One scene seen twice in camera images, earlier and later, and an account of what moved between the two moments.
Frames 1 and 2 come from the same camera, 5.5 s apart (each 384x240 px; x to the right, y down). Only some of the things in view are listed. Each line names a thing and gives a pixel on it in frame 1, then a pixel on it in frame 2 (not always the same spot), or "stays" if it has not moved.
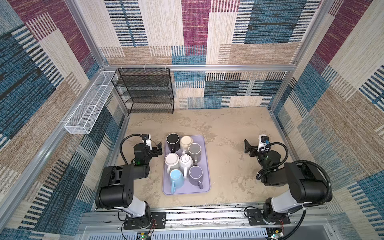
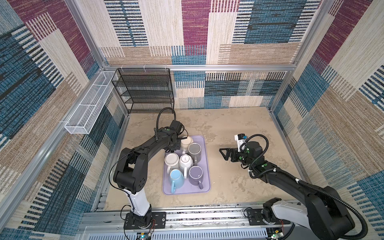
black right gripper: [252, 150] to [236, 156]
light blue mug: [177, 180] stays
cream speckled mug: [184, 142] stays
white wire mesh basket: [81, 121] stays
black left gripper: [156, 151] to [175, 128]
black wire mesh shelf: [145, 90] stays
